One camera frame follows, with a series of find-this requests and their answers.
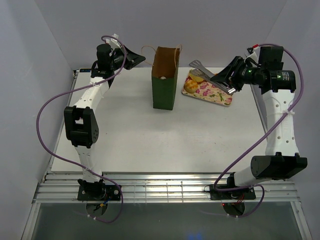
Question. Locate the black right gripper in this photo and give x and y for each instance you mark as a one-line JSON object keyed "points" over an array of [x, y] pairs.
{"points": [[224, 76]]}

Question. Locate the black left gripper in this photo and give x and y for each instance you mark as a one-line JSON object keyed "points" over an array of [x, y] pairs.
{"points": [[132, 59]]}

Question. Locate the metal tongs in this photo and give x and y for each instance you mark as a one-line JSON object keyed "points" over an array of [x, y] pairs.
{"points": [[200, 71]]}

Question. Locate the green paper bag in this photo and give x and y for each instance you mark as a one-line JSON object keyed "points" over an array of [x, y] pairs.
{"points": [[165, 63]]}

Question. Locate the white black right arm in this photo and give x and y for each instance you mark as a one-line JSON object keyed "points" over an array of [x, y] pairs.
{"points": [[263, 67]]}

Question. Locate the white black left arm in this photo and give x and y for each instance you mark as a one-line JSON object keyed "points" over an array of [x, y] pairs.
{"points": [[80, 123]]}

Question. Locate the sliced brown bread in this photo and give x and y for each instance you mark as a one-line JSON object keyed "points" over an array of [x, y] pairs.
{"points": [[195, 78]]}

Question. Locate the floral tray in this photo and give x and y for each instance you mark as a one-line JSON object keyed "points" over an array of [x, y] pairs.
{"points": [[209, 93]]}

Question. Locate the round scored bun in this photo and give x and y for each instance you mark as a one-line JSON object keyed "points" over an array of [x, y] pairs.
{"points": [[190, 86]]}

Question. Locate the blue label left corner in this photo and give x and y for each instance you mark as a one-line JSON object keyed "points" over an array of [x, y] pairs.
{"points": [[85, 70]]}

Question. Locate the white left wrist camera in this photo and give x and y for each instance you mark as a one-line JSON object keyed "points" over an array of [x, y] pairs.
{"points": [[113, 42]]}

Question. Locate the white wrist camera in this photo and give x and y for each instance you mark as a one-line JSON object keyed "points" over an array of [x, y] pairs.
{"points": [[252, 57], [113, 42]]}

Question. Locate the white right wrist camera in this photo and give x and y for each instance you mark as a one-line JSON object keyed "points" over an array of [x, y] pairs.
{"points": [[252, 57]]}

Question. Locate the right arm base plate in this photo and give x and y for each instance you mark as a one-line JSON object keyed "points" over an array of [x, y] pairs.
{"points": [[242, 194]]}

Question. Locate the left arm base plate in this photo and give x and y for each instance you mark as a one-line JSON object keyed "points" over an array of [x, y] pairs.
{"points": [[111, 192]]}

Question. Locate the aluminium frame rails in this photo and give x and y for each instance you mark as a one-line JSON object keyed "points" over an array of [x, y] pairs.
{"points": [[157, 188]]}

